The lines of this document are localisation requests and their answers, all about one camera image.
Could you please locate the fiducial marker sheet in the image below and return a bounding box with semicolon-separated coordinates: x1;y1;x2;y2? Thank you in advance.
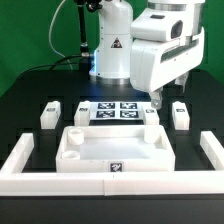
90;101;142;120

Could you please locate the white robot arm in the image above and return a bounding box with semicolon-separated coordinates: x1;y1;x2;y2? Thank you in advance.
90;0;205;109

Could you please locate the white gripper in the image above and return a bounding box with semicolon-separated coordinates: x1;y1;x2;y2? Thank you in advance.
130;30;204;110

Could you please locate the white desk top tray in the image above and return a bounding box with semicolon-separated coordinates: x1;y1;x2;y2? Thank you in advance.
56;125;175;173

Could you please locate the white U-shaped fence frame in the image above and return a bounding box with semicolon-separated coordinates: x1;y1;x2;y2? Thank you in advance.
0;133;224;196

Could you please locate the white cable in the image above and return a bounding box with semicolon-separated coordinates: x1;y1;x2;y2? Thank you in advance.
48;0;75;71

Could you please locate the black cable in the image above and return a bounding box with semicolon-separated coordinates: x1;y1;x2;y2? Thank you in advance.
13;54;92;84

